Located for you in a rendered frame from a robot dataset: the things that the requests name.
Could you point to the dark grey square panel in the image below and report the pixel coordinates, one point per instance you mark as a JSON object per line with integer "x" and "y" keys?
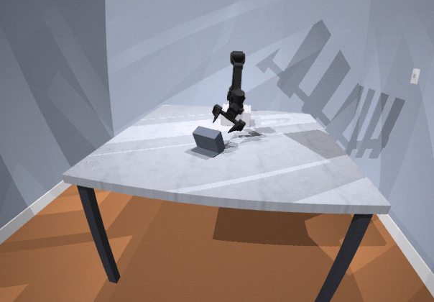
{"x": 209, "y": 141}

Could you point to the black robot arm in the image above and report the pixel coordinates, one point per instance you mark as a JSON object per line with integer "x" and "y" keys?
{"x": 235, "y": 95}

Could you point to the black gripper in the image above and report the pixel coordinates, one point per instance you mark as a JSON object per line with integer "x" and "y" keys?
{"x": 239, "y": 125}

